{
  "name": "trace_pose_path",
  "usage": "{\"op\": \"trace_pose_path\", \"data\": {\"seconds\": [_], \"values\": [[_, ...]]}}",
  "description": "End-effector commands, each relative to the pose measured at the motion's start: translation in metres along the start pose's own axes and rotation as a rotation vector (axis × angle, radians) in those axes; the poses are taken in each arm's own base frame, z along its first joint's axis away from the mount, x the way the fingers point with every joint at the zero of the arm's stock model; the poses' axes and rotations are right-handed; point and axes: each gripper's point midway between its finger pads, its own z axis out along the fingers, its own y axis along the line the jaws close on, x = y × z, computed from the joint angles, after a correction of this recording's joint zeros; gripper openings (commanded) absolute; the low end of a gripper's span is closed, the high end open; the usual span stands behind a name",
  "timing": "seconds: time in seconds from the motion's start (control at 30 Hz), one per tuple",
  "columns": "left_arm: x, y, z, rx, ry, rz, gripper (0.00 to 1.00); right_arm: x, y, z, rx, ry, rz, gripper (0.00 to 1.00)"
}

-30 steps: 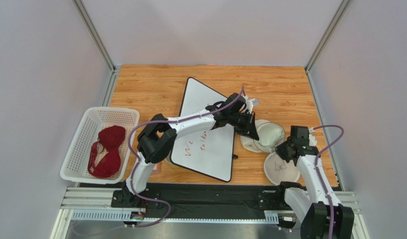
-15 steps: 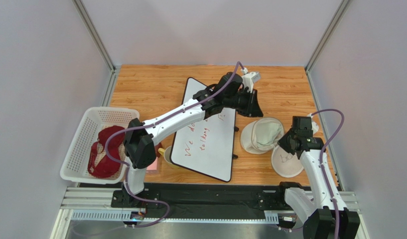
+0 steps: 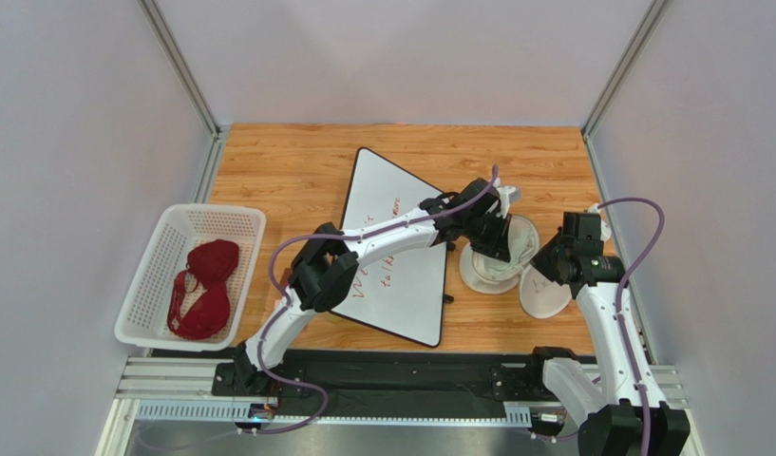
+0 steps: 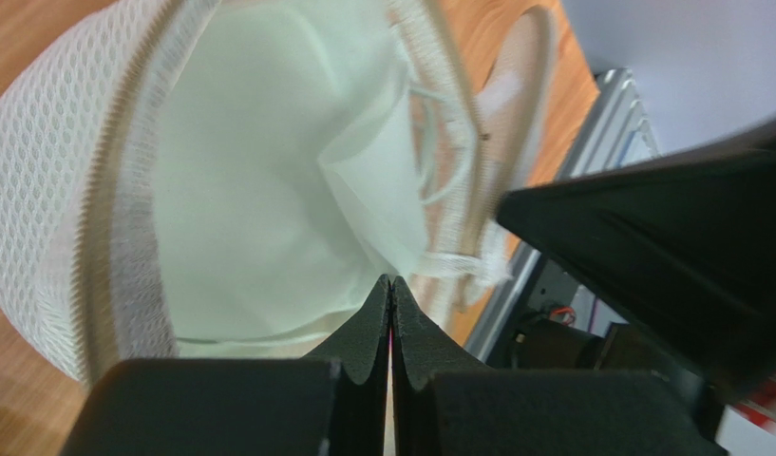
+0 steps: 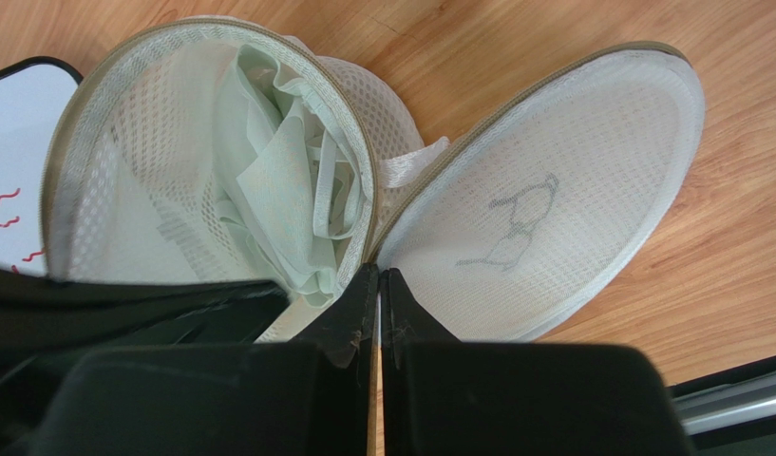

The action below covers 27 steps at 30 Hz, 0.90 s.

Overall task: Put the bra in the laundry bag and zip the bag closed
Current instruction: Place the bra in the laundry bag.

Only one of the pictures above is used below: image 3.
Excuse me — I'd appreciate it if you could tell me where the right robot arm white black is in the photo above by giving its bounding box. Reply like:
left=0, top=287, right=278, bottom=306
left=532, top=212, right=691, bottom=455

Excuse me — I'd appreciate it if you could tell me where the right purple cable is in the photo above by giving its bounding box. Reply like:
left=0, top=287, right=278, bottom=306
left=529, top=197, right=667, bottom=456

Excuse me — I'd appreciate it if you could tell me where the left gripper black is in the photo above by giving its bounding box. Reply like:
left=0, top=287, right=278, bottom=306
left=464, top=208, right=512, bottom=263

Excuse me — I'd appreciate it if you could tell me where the aluminium frame rail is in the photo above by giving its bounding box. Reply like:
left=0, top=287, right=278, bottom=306
left=97, top=349, right=702, bottom=455

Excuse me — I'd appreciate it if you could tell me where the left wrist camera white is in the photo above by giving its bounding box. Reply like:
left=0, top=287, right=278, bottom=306
left=495, top=184, right=521, bottom=216

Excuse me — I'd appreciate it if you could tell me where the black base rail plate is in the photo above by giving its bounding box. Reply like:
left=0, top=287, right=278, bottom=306
left=211, top=349, right=556, bottom=419

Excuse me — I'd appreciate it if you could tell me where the whiteboard with red writing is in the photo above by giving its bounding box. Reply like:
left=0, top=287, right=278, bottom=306
left=331, top=147, right=447, bottom=348

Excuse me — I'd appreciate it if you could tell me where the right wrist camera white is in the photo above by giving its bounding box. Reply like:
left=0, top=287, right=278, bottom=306
left=586, top=203, right=612, bottom=242

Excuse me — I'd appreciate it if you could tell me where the white bra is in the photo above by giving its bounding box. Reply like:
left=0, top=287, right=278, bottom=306
left=485, top=216, right=539, bottom=280

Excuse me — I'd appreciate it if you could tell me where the white plastic basket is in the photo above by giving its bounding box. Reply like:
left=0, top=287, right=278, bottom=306
left=114, top=203, right=267, bottom=352

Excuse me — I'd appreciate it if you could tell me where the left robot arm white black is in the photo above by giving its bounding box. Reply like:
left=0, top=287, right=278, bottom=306
left=232, top=177, right=520, bottom=395

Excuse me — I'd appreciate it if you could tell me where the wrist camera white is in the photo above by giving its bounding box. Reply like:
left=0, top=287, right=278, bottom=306
left=586, top=203, right=612, bottom=242
left=495, top=184, right=521, bottom=216

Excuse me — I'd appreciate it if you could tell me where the dark red bra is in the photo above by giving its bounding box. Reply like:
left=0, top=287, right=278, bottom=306
left=166, top=239, right=240, bottom=340

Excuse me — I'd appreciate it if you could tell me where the white mesh laundry bag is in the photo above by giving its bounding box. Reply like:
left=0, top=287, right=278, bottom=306
left=459, top=215, right=572, bottom=319

